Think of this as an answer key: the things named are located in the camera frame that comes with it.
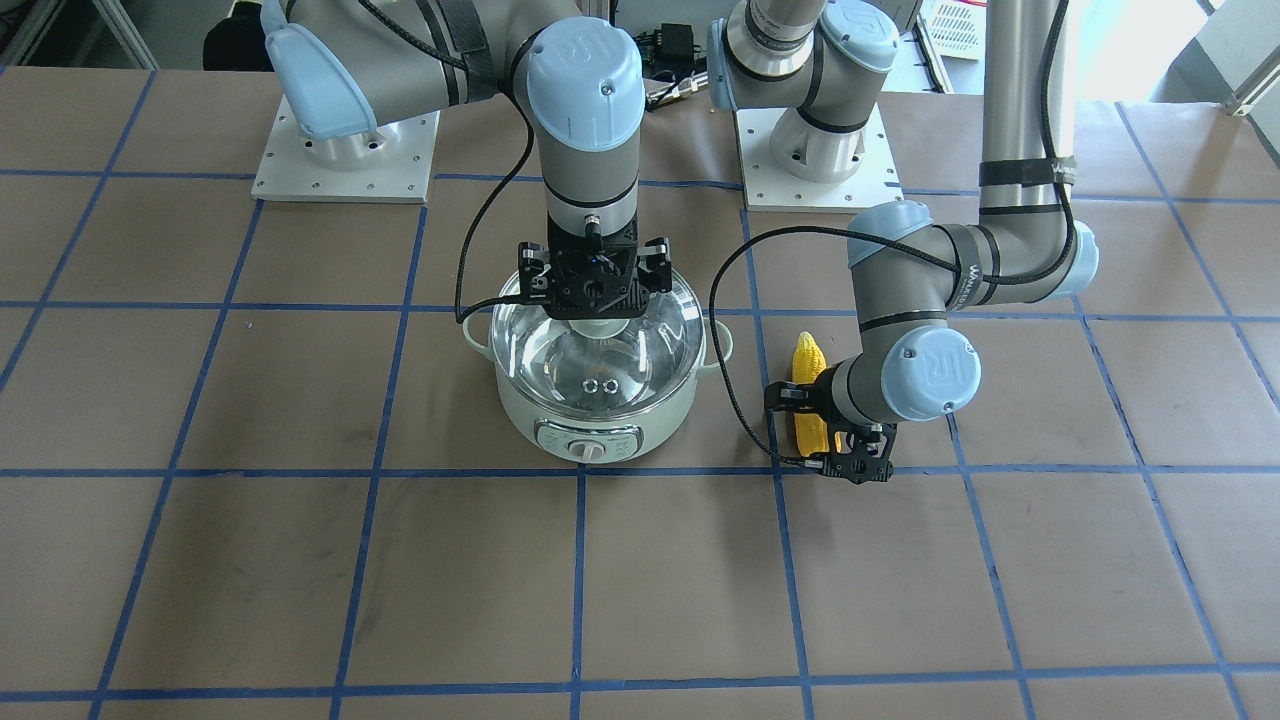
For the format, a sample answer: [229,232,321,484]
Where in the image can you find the yellow corn cob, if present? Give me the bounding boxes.
[791,331,833,459]

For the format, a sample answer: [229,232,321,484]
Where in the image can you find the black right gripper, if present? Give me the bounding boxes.
[517,234,673,320]

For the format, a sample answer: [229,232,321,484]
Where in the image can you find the glass pot lid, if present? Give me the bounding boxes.
[489,273,705,420]

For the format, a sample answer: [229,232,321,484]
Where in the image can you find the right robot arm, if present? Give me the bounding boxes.
[260,1,673,322]

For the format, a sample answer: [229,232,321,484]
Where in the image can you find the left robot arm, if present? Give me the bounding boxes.
[708,1,1100,484]

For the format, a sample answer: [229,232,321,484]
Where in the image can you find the pale green electric pot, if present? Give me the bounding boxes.
[462,274,733,464]

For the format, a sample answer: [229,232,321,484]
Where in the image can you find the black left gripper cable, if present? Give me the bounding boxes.
[708,0,1076,471]

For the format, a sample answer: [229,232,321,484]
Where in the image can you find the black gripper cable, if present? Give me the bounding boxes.
[708,0,1076,471]
[360,0,547,323]

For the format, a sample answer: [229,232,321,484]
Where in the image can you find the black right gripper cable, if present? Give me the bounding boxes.
[360,0,547,323]

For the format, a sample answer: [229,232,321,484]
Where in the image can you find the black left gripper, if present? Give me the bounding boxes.
[764,375,897,486]

